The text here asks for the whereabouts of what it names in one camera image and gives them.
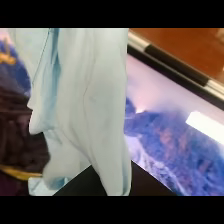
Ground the light blue shirt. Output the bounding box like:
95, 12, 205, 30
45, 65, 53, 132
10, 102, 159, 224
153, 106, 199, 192
7, 28, 133, 197

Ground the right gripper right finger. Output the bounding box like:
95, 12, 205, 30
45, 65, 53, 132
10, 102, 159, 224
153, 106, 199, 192
129, 160, 177, 197

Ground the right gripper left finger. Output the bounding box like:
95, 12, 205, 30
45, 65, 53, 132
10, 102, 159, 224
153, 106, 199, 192
53, 164, 108, 197

